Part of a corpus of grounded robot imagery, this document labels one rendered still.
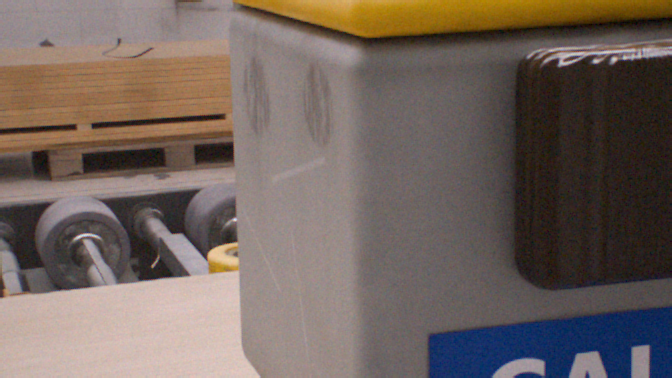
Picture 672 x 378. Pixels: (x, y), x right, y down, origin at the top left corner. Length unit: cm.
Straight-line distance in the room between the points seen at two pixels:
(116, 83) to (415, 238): 599
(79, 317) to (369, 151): 95
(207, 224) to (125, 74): 445
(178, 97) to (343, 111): 606
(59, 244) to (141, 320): 62
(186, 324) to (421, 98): 91
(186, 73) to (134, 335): 519
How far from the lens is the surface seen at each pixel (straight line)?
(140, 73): 616
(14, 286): 152
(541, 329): 17
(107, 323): 108
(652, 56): 16
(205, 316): 108
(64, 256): 169
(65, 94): 612
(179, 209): 186
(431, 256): 16
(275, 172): 20
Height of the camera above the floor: 123
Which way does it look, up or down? 12 degrees down
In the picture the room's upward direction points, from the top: 1 degrees counter-clockwise
